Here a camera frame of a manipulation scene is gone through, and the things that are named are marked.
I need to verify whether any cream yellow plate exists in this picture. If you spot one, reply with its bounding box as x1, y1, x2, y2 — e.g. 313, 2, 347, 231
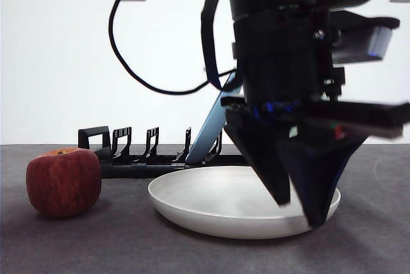
147, 165, 341, 240

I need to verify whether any red apple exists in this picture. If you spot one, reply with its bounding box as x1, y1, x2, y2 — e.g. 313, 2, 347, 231
26, 147, 103, 218

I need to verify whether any blue plate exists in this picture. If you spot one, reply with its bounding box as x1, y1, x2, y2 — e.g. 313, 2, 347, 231
184, 70, 245, 165

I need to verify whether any black plate rack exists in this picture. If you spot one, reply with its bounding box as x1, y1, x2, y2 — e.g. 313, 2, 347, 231
78, 125, 254, 179

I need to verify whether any wide black cable sleeve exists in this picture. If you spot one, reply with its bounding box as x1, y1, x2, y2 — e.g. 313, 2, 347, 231
201, 0, 232, 91

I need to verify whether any pale grey camera box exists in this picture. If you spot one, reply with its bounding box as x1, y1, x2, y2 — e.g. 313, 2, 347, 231
329, 11, 401, 64

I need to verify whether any thin black cable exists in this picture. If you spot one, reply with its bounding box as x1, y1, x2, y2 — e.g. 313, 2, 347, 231
108, 0, 238, 95

